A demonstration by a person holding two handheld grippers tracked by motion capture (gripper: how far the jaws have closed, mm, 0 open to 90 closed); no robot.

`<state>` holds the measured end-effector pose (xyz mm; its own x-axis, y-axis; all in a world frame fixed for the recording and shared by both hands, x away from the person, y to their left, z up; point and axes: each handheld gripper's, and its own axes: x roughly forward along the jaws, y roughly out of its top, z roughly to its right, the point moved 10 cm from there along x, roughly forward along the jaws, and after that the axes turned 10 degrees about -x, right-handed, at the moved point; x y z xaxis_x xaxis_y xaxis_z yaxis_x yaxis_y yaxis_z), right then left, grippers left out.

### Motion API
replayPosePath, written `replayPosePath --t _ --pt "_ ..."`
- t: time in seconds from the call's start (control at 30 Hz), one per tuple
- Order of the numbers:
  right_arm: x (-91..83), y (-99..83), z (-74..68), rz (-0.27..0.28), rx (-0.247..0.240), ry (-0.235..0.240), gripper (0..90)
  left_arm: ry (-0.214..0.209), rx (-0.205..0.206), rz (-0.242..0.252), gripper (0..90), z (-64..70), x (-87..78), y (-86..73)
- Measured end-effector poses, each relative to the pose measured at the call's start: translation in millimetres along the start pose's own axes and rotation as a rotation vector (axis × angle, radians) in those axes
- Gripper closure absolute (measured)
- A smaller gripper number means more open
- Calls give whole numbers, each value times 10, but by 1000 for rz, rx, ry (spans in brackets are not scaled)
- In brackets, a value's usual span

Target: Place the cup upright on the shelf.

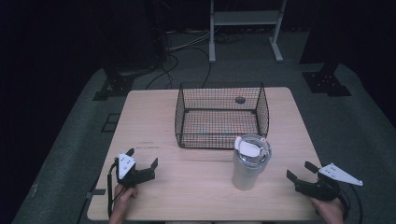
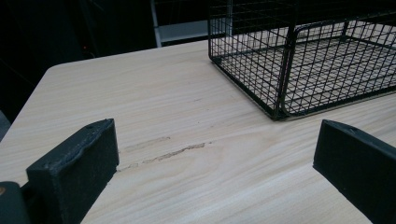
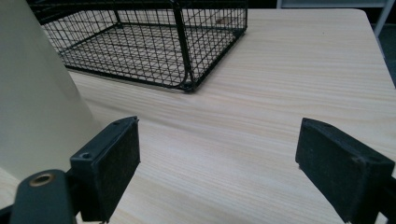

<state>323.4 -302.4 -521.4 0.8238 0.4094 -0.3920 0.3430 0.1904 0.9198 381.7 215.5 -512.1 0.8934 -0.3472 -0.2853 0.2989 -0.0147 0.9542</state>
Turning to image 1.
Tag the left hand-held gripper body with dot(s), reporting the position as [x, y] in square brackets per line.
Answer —
[126, 168]

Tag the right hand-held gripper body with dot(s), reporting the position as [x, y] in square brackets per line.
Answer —
[327, 183]

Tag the black metal stand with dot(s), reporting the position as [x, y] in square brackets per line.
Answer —
[115, 81]
[327, 77]

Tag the person's left hand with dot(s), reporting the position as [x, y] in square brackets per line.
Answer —
[124, 197]

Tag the white tumbler with clear lid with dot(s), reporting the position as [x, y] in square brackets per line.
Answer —
[249, 165]

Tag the white metal table frame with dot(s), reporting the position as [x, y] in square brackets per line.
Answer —
[246, 18]

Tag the dark round table grommet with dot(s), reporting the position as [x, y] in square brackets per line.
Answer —
[240, 100]

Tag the person's right hand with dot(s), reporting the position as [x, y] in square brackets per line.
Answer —
[330, 211]

